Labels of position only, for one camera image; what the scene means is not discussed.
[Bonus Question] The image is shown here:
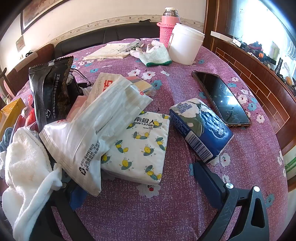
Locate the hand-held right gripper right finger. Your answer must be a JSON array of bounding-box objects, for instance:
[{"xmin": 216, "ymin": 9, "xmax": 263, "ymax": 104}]
[{"xmin": 193, "ymin": 161, "xmax": 270, "ymax": 241}]

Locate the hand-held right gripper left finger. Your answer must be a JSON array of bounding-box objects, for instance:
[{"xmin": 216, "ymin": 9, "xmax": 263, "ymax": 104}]
[{"xmin": 30, "ymin": 182, "xmax": 88, "ymax": 241}]

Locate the blue floral tissue pack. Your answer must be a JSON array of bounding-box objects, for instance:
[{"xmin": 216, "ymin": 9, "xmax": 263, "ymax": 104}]
[{"xmin": 169, "ymin": 97, "xmax": 234, "ymax": 164}]

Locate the white towel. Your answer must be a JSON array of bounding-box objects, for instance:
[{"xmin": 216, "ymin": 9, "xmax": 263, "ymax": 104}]
[{"xmin": 0, "ymin": 126, "xmax": 63, "ymax": 240}]

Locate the clear striped plastic bag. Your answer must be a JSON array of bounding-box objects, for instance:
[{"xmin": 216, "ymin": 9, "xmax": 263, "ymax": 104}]
[{"xmin": 39, "ymin": 75, "xmax": 154, "ymax": 197}]

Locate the white lemon print tissue pack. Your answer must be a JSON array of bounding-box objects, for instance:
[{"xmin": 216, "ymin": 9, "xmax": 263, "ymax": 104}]
[{"xmin": 100, "ymin": 111, "xmax": 171, "ymax": 185}]

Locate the yellow-edged cardboard tray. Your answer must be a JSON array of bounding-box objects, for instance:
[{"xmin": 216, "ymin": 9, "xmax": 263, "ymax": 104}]
[{"xmin": 0, "ymin": 97, "xmax": 26, "ymax": 139}]

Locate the black foil packet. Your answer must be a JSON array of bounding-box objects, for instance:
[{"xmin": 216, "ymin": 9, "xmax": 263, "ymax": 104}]
[{"xmin": 28, "ymin": 56, "xmax": 74, "ymax": 132}]

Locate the white plastic bag red print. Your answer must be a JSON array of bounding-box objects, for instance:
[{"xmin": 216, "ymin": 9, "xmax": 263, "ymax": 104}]
[{"xmin": 87, "ymin": 72, "xmax": 130, "ymax": 105}]

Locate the black smartphone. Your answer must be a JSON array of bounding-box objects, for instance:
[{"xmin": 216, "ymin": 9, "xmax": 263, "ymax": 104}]
[{"xmin": 191, "ymin": 70, "xmax": 251, "ymax": 128}]

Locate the yellow sponge in clear packet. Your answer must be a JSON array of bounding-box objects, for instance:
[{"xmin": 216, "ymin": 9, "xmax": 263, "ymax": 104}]
[{"xmin": 126, "ymin": 76, "xmax": 158, "ymax": 98}]

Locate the wooden sideboard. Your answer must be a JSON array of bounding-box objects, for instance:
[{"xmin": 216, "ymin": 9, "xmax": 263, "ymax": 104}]
[{"xmin": 211, "ymin": 37, "xmax": 296, "ymax": 153}]

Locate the white knit glove green cuff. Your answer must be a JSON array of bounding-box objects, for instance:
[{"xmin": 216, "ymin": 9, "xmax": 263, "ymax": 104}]
[{"xmin": 129, "ymin": 40, "xmax": 173, "ymax": 67}]

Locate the clutter on sideboard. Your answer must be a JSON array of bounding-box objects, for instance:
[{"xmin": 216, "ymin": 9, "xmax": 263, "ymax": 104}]
[{"xmin": 231, "ymin": 37, "xmax": 296, "ymax": 86}]

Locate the white plastic jar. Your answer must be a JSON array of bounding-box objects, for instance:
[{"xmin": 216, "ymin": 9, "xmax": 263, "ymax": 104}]
[{"xmin": 167, "ymin": 22, "xmax": 206, "ymax": 66}]

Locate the dark wooden chair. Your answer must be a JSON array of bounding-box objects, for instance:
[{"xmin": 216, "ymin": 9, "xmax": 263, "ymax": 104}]
[{"xmin": 0, "ymin": 67, "xmax": 16, "ymax": 109}]

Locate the flat white box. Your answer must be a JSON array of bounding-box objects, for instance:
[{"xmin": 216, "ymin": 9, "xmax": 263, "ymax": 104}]
[{"xmin": 210, "ymin": 31, "xmax": 234, "ymax": 42}]

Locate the stack of papers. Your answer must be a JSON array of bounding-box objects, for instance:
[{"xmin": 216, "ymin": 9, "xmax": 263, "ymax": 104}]
[{"xmin": 82, "ymin": 43, "xmax": 131, "ymax": 61}]

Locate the white and blue medicine box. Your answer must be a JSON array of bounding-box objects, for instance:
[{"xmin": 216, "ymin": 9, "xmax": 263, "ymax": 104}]
[{"xmin": 118, "ymin": 39, "xmax": 142, "ymax": 52}]

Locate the small framed picture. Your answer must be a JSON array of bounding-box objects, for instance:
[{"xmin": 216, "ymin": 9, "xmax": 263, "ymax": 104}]
[{"xmin": 15, "ymin": 35, "xmax": 25, "ymax": 52}]

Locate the pink thermos with knit sleeve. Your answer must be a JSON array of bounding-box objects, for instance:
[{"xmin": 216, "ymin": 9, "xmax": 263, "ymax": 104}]
[{"xmin": 157, "ymin": 7, "xmax": 177, "ymax": 48}]

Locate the large framed painting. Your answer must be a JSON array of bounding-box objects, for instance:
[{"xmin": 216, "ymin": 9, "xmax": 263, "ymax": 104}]
[{"xmin": 20, "ymin": 0, "xmax": 70, "ymax": 35}]

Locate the black device with cables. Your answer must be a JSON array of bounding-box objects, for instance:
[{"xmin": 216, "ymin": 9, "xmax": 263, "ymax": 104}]
[{"xmin": 67, "ymin": 68, "xmax": 93, "ymax": 96}]

